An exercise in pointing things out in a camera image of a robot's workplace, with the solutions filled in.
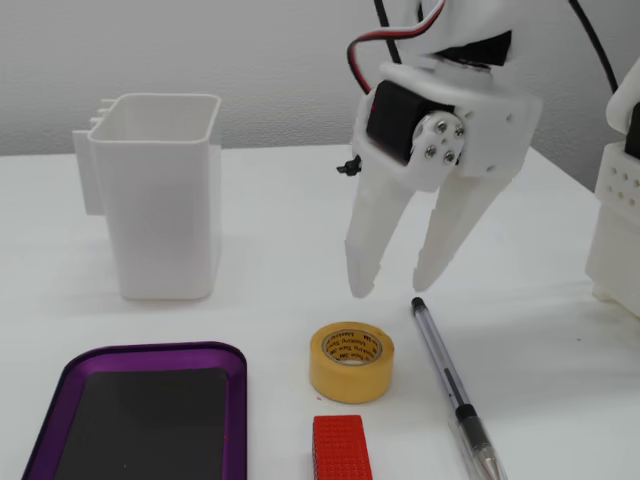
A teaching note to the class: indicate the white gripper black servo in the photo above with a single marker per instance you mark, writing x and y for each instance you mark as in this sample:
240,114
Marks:
492,132

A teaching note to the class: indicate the clear ballpoint pen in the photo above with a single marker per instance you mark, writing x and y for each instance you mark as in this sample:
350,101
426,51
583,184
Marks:
440,358

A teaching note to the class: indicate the yellow masking tape roll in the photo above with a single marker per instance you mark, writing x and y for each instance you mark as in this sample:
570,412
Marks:
345,386

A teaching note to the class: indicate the red textured block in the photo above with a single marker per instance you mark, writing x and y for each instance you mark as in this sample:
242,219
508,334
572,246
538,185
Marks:
342,447

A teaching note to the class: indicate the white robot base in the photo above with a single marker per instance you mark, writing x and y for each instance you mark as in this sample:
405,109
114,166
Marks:
620,235

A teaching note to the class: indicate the white plastic box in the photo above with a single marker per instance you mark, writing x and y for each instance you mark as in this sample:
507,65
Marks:
160,210

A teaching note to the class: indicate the black zip tie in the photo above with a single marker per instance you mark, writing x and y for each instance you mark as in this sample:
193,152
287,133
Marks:
352,165

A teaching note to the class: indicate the purple metal tray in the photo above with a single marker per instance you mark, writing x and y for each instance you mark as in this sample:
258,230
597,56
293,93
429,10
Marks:
150,354

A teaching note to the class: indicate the black tray mat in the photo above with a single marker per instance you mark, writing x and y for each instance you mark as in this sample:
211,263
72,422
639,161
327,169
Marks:
145,420

